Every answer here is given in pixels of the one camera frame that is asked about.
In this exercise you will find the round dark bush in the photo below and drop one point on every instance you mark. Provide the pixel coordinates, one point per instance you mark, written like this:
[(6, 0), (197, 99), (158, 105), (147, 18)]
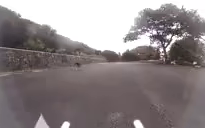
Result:
[(110, 56)]

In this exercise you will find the person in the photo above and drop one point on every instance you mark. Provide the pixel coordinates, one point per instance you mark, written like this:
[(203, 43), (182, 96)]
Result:
[(77, 65)]

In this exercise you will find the grey asphalt road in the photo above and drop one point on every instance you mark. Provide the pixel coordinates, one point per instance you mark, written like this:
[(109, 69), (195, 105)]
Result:
[(106, 93)]

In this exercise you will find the wooded hillside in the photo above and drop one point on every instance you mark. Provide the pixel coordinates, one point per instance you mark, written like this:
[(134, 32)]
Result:
[(20, 31)]

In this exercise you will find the broad dark bush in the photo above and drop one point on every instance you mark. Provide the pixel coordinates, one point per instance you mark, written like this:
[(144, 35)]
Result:
[(141, 53)]

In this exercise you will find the grey stone wall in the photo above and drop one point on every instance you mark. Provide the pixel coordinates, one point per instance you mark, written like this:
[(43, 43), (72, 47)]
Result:
[(16, 59)]

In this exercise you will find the large spreading tree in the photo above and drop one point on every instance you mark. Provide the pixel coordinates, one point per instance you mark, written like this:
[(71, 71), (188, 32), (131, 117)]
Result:
[(166, 23)]

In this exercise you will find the robot's own part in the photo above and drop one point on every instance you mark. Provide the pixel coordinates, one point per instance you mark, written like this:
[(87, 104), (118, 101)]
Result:
[(65, 125), (138, 124)]

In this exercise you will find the dark bushy tree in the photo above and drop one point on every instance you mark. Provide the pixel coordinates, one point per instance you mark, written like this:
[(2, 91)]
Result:
[(188, 50)]

